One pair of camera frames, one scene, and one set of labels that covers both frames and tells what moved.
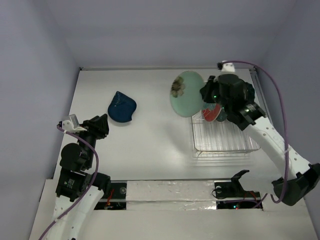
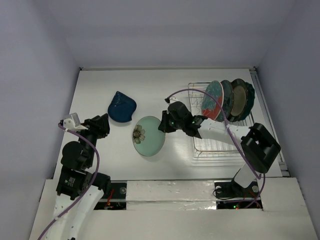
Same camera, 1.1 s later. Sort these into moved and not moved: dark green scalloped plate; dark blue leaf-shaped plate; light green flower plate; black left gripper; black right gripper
Moved: light green flower plate; black right gripper
Not moved: black left gripper; dark green scalloped plate; dark blue leaf-shaped plate
